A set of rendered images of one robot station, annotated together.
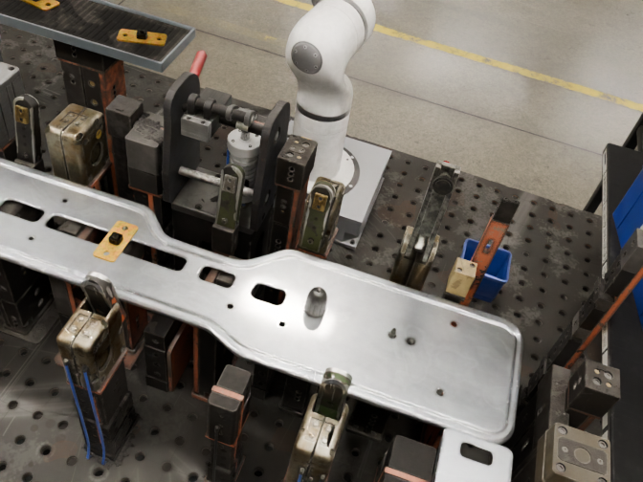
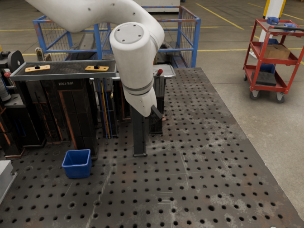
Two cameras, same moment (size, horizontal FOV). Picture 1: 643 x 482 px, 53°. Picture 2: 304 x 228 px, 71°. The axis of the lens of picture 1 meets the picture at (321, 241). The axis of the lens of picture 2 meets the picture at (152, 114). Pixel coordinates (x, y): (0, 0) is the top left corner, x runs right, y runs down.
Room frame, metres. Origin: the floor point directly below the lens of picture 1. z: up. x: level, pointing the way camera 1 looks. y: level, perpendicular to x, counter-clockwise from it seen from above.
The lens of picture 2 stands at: (1.86, 0.63, 1.48)
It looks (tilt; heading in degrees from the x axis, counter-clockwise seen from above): 34 degrees down; 166
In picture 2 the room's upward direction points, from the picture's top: straight up
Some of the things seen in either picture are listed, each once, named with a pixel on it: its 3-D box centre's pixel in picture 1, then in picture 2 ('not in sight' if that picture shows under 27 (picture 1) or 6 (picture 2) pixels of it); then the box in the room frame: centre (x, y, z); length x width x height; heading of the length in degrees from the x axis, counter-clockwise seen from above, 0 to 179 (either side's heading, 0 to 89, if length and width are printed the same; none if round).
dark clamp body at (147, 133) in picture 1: (157, 207); (46, 110); (0.87, 0.33, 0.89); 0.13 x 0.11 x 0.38; 171
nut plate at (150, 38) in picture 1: (142, 34); (37, 67); (1.01, 0.39, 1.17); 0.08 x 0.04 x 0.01; 99
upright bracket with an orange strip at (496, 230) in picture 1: (460, 301); not in sight; (0.73, -0.26, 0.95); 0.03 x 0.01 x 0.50; 81
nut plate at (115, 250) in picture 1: (116, 238); not in sight; (0.67, 0.32, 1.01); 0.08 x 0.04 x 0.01; 171
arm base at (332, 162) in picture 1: (319, 137); not in sight; (1.19, 0.05, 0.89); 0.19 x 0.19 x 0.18
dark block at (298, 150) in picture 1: (285, 233); not in sight; (0.85, 0.07, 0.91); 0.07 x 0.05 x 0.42; 171
